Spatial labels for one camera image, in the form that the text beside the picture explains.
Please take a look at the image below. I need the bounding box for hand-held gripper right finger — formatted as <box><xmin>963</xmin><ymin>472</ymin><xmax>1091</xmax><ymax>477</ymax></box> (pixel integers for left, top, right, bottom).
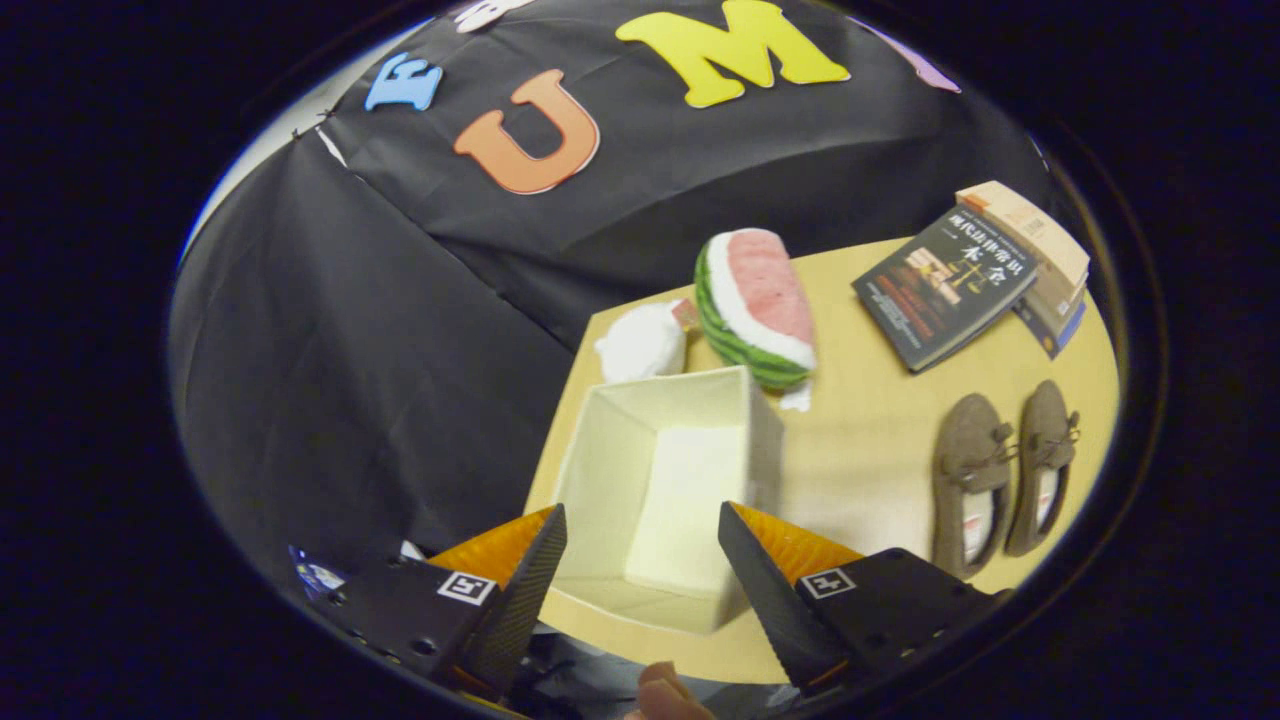
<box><xmin>717</xmin><ymin>501</ymin><xmax>1011</xmax><ymax>696</ymax></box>

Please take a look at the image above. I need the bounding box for brown suede shoe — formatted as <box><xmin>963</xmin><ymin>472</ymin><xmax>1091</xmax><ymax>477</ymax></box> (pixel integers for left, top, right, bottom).
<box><xmin>932</xmin><ymin>393</ymin><xmax>1019</xmax><ymax>581</ymax></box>
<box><xmin>1005</xmin><ymin>380</ymin><xmax>1081</xmax><ymax>558</ymax></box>

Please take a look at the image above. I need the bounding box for white plush toy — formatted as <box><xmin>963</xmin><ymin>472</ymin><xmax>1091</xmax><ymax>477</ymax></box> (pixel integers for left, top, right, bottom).
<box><xmin>595</xmin><ymin>300</ymin><xmax>691</xmax><ymax>386</ymax></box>

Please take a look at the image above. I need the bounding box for beige cover book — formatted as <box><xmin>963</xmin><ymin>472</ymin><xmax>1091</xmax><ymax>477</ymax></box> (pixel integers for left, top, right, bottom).
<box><xmin>955</xmin><ymin>180</ymin><xmax>1091</xmax><ymax>291</ymax></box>

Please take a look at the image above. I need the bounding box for blue cover book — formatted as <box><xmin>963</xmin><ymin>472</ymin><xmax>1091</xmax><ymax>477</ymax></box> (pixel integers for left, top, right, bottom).
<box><xmin>1012</xmin><ymin>300</ymin><xmax>1086</xmax><ymax>359</ymax></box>

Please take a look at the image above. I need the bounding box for tan spine book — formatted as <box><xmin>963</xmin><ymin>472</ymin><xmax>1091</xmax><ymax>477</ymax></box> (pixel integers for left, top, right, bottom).
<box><xmin>1028</xmin><ymin>268</ymin><xmax>1089</xmax><ymax>331</ymax></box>

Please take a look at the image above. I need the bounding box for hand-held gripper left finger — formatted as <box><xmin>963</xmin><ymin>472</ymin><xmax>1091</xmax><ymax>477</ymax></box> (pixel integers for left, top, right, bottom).
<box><xmin>305</xmin><ymin>503</ymin><xmax>568</xmax><ymax>701</ymax></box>

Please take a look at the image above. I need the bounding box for watermelon slice plush toy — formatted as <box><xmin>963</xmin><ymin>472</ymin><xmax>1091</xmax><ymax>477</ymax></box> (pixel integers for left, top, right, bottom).
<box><xmin>693</xmin><ymin>228</ymin><xmax>819</xmax><ymax>413</ymax></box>

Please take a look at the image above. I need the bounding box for black cover book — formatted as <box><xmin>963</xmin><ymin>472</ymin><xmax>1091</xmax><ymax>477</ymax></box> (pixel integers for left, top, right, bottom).
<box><xmin>852</xmin><ymin>205</ymin><xmax>1039</xmax><ymax>373</ymax></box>

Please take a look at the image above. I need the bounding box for beige fabric storage box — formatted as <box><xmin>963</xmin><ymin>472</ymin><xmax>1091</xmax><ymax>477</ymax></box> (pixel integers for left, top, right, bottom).
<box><xmin>523</xmin><ymin>366</ymin><xmax>786</xmax><ymax>636</ymax></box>

